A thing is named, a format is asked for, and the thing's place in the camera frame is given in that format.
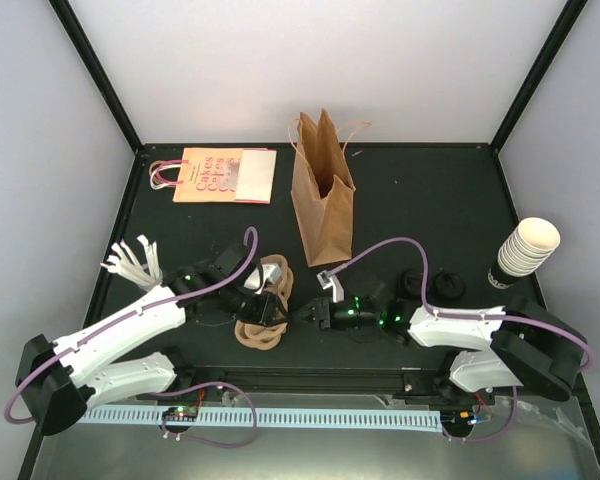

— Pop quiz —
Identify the brown pulp cup carrier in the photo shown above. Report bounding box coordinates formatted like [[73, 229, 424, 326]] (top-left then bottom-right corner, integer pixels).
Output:
[[234, 254, 294, 351]]

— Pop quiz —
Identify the brown paper bag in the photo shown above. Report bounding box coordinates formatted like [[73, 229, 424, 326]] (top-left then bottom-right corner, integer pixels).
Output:
[[288, 109, 371, 267]]

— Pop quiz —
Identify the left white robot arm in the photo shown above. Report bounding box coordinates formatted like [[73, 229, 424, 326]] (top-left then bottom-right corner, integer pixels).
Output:
[[15, 244, 293, 436]]

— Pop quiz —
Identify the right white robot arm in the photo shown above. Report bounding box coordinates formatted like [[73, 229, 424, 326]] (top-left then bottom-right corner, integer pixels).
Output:
[[292, 272, 589, 403]]

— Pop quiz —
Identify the black coffee cup lid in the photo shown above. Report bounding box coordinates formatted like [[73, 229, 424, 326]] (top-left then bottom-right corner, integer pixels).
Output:
[[432, 270, 466, 301], [396, 268, 429, 300]]

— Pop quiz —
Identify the white plastic cutlery bundle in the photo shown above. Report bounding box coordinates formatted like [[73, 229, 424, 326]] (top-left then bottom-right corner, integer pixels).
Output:
[[101, 235, 163, 291]]

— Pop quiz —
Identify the printed orange paper bag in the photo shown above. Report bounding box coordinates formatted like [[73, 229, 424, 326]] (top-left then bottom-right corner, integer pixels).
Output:
[[149, 147, 277, 204]]

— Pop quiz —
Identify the stack of white paper cups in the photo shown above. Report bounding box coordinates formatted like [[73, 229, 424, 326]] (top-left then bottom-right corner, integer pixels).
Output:
[[496, 217, 561, 277]]

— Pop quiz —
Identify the perforated white metal rail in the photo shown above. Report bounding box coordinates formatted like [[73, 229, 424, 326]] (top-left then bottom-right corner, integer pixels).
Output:
[[79, 405, 442, 433]]

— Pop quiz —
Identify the purple cable loop at rail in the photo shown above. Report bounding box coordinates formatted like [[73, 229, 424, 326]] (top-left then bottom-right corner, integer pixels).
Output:
[[160, 371, 264, 444]]

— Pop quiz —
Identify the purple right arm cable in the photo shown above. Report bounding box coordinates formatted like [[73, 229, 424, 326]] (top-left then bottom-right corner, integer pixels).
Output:
[[322, 237, 591, 441]]

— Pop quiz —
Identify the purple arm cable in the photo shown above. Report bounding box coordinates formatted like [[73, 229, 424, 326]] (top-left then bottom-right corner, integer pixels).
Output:
[[322, 237, 591, 441], [4, 227, 261, 425]]

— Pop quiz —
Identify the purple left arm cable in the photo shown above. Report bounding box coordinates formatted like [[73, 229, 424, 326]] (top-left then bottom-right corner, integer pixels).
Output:
[[4, 227, 261, 425]]

